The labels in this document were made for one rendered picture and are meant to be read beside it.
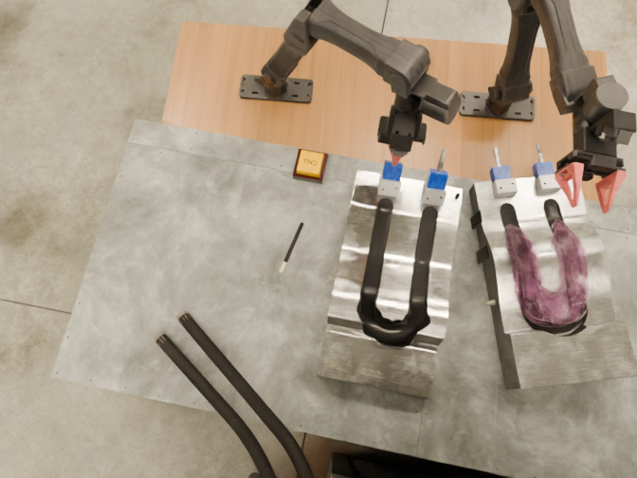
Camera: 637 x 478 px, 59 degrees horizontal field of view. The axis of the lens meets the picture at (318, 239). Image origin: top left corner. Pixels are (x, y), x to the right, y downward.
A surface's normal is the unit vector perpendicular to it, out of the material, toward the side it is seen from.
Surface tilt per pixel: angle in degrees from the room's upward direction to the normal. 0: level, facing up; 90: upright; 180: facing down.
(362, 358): 0
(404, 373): 0
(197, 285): 0
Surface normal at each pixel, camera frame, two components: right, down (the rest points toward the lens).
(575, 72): 0.03, -0.07
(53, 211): -0.02, -0.28
